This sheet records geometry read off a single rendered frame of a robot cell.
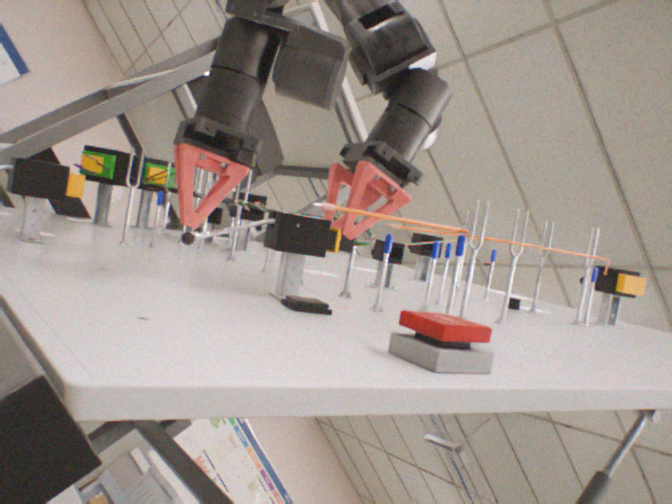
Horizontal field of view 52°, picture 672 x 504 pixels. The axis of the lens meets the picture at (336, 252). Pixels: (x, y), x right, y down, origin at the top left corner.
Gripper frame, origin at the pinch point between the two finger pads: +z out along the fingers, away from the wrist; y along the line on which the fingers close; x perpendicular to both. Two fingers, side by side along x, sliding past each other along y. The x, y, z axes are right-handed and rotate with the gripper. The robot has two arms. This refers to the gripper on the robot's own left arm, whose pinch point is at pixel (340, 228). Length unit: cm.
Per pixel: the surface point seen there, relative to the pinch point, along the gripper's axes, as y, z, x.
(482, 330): -28.1, 4.6, -2.8
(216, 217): 61, 2, -1
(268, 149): 105, -23, -12
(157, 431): 70, 45, -17
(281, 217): -3.2, 3.1, 7.2
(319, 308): -8.8, 9.0, 0.8
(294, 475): 744, 177, -418
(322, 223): -3.1, 1.2, 3.1
